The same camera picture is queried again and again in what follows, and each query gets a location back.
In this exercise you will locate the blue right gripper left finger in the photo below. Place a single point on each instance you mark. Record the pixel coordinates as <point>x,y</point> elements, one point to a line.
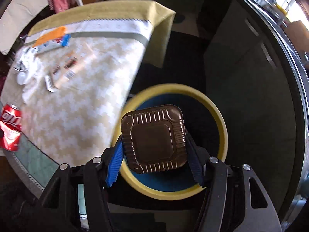
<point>115,162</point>

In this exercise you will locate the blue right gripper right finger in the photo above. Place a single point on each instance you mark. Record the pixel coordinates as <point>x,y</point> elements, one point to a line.
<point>196,159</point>

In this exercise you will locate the brown plastic tray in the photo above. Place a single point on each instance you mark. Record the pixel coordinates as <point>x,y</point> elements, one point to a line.
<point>154,139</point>

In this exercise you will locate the small white cardboard piece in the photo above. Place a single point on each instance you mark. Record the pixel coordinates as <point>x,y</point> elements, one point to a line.
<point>49,85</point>

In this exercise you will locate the beige snack wrapper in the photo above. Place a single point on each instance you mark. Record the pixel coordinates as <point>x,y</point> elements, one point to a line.
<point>68,65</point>

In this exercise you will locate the red soda can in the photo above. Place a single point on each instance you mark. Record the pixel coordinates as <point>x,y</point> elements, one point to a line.
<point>11,118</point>

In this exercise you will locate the white paper towel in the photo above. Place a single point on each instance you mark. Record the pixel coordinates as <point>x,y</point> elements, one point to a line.
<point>29,71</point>

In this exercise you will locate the white blue wrapper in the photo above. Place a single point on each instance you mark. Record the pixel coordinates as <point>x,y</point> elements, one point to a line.
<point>54,44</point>

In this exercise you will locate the orange foam net sleeve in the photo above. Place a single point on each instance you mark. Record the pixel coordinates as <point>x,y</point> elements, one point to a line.
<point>54,34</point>

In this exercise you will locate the green kitchen cabinets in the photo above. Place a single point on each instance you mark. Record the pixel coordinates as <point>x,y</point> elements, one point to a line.
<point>239,64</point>

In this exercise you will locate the patterned beige tablecloth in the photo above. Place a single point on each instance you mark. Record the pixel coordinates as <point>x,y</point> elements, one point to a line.
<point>77,122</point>

